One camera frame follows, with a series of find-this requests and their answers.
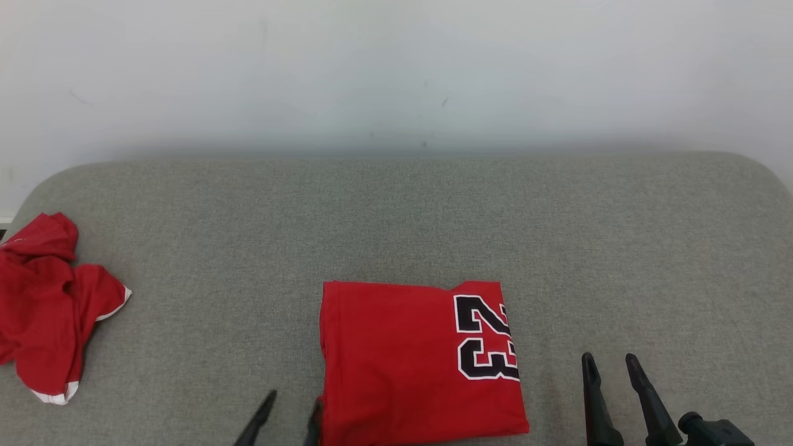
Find red jersey with number 23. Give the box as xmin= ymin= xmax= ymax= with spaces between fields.
xmin=319 ymin=280 xmax=531 ymax=446

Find grey fabric sofa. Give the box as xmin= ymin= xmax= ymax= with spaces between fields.
xmin=0 ymin=152 xmax=793 ymax=446

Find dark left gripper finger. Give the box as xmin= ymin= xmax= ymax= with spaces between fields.
xmin=234 ymin=390 xmax=278 ymax=446
xmin=304 ymin=396 xmax=324 ymax=446

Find red shorts with white waistband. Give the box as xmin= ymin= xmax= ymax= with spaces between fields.
xmin=0 ymin=212 xmax=132 ymax=406

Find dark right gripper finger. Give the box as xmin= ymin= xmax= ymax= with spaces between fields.
xmin=581 ymin=352 xmax=624 ymax=446
xmin=626 ymin=354 xmax=683 ymax=446

